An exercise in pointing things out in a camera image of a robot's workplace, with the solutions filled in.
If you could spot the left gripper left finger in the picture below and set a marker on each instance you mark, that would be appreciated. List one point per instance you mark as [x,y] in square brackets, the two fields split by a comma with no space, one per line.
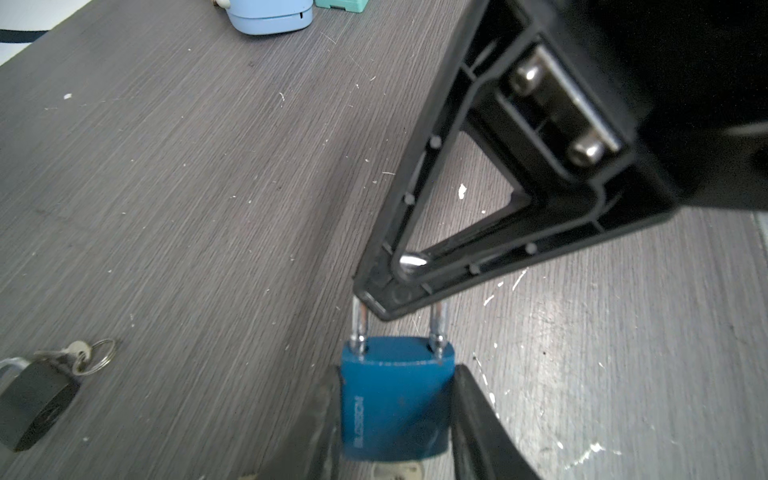
[312,448]

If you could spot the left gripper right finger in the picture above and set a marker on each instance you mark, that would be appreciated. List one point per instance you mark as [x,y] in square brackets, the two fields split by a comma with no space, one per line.
[481,447]

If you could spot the green square alarm clock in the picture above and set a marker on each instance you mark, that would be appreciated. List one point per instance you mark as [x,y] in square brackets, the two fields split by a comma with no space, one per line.
[352,6]

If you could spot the black padlock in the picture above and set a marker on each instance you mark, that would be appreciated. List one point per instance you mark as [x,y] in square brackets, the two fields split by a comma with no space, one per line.
[36,395]

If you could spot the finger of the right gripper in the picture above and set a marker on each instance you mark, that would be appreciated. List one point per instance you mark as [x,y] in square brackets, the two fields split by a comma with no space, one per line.
[527,148]

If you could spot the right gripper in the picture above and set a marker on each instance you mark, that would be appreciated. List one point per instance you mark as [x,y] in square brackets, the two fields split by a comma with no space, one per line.
[679,89]

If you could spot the blue padlock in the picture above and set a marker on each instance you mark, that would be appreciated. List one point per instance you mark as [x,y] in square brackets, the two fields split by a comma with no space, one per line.
[395,399]

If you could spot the blue round alarm clock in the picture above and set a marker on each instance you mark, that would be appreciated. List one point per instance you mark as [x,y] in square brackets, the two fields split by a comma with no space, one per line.
[267,17]

